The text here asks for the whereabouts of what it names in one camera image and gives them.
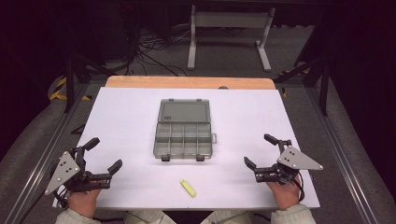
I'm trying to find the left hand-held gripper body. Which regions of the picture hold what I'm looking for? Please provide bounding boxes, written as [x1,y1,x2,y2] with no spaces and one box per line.
[44,148,113,196]

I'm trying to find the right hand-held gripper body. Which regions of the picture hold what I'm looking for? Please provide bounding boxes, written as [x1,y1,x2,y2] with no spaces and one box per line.
[254,145,324,186]

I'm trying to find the person's right hand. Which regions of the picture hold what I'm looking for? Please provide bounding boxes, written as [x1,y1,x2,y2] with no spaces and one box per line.
[265,175,304,212]

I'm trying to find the person's left hand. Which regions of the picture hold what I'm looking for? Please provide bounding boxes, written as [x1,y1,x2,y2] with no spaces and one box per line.
[66,187,103,219]

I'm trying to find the white board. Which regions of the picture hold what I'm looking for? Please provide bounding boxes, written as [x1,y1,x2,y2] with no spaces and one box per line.
[51,86,321,210]

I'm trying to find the person's right leg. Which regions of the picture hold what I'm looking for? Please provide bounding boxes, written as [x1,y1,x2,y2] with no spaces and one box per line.
[200,210,254,224]

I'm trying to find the person's leg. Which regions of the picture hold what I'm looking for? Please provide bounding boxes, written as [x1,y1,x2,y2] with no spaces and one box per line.
[200,210,254,224]
[123,210,177,224]

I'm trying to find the person's left leg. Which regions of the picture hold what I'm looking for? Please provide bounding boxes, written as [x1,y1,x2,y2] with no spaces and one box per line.
[123,210,177,224]

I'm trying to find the yellow black floor tape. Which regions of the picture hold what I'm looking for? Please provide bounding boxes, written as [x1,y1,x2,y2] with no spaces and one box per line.
[277,68,311,99]
[49,77,92,102]

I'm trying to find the small yellow flat stick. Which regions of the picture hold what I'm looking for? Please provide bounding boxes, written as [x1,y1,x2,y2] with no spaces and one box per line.
[178,178,198,199]

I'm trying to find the clear grey compartment box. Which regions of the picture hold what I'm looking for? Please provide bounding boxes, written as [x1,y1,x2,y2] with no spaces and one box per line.
[152,98,218,162]

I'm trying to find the grey metal stand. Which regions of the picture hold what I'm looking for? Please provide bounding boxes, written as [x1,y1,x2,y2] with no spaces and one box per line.
[187,4,277,73]

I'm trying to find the aluminium rail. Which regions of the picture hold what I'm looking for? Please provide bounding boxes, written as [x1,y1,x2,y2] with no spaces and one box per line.
[3,83,92,224]
[304,87,379,224]

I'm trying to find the left hand-held gripper cable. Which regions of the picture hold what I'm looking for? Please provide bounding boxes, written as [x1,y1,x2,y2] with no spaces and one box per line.
[51,185,70,210]

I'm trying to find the hand-held gripper cable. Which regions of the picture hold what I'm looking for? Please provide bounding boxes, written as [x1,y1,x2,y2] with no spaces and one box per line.
[51,185,70,210]
[291,175,306,203]

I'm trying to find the right hand-held gripper cable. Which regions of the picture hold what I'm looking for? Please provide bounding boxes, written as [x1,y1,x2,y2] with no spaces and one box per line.
[291,175,306,203]

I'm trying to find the black metal frame post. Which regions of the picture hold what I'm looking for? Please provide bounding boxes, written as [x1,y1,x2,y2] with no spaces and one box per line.
[64,55,108,114]
[274,55,332,118]

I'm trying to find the bundle of black cables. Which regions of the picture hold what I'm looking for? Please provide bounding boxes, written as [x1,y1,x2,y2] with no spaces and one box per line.
[122,18,194,77]

